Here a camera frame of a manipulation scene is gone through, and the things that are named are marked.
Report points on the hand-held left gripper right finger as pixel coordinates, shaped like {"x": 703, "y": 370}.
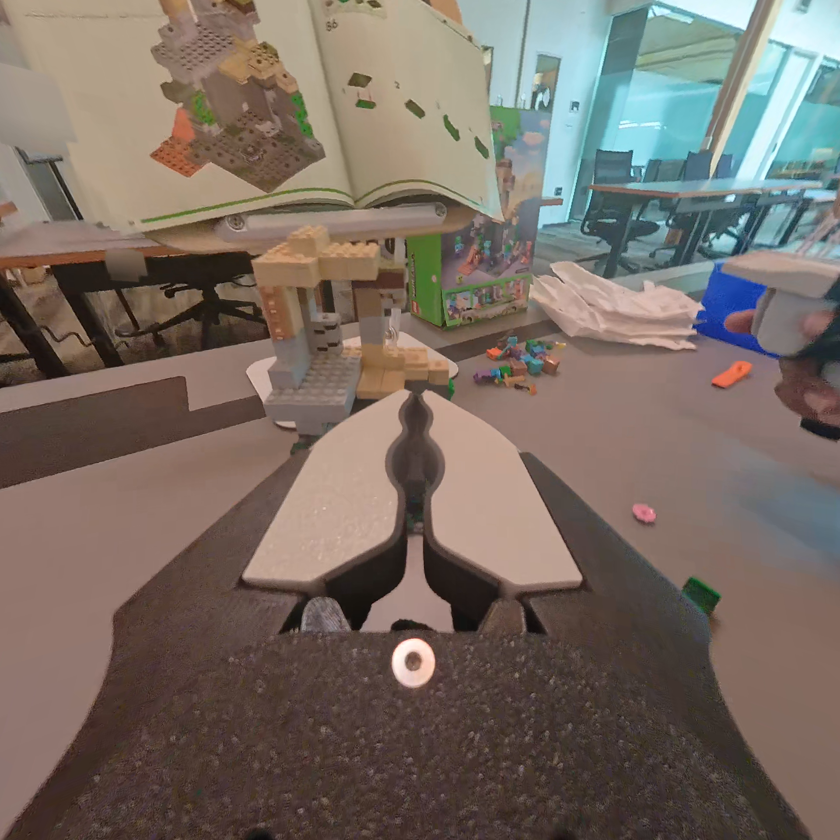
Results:
{"x": 505, "y": 512}

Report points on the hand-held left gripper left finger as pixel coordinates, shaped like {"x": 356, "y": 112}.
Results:
{"x": 328, "y": 505}

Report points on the toy brick building model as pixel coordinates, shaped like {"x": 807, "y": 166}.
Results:
{"x": 308, "y": 387}

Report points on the green brick assembly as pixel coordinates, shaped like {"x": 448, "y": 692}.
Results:
{"x": 702, "y": 594}

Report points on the person's right hand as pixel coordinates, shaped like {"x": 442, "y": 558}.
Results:
{"x": 817, "y": 374}

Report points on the blue storage bin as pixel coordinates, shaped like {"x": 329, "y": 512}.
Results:
{"x": 728, "y": 308}

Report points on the orange brick separator tool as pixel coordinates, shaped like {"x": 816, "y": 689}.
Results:
{"x": 732, "y": 374}

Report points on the long office table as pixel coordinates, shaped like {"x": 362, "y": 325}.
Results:
{"x": 709, "y": 189}

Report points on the pink flower piece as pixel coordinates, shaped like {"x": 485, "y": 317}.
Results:
{"x": 644, "y": 513}

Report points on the black office chair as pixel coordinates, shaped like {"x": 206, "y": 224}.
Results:
{"x": 203, "y": 315}
{"x": 613, "y": 197}
{"x": 699, "y": 167}

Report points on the pile of colourful lego pieces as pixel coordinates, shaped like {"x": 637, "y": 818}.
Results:
{"x": 518, "y": 364}

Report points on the pile of white paper bags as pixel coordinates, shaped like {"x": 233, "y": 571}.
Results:
{"x": 617, "y": 308}

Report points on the green toy set box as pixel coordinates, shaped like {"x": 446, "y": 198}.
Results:
{"x": 485, "y": 262}

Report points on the wooden edged side table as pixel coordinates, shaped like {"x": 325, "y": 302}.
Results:
{"x": 39, "y": 246}

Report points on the open instruction booklet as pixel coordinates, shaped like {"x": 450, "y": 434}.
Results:
{"x": 394, "y": 118}

